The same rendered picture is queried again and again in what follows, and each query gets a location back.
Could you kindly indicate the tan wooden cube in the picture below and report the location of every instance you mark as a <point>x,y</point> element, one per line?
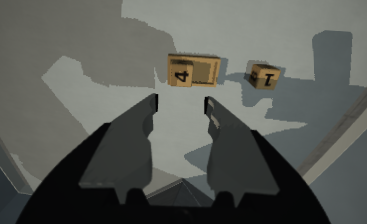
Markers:
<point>181,73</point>
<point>264,76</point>

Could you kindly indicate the tan rectangular tray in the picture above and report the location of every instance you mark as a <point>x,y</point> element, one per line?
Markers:
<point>206,68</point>

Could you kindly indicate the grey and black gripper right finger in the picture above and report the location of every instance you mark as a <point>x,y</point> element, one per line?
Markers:
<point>244,163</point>

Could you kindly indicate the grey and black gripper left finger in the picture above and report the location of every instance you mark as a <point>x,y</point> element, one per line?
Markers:
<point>99,171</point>

